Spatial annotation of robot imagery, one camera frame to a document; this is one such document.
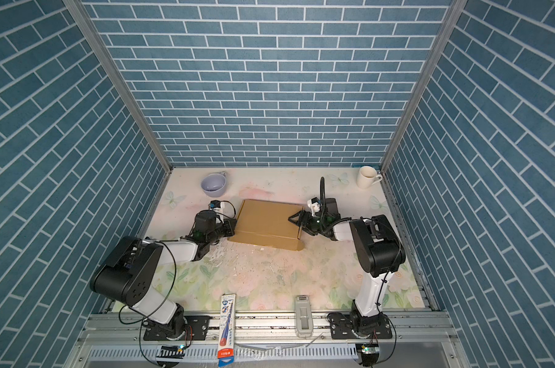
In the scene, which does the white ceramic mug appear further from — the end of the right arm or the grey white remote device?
the grey white remote device

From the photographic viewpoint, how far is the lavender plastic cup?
108cm

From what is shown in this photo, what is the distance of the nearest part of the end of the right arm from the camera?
77cm

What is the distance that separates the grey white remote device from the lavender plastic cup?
0.60 metres

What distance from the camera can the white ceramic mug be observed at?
1083mm

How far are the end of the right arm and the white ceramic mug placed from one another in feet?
1.01

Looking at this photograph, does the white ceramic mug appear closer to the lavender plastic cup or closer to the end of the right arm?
the end of the right arm

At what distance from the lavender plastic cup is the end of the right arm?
385mm

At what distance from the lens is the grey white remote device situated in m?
0.72

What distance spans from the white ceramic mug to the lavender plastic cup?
0.66 m

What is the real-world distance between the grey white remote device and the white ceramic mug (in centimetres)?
59

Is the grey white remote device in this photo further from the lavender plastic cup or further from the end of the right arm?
the lavender plastic cup

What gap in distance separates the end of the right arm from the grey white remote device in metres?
0.24
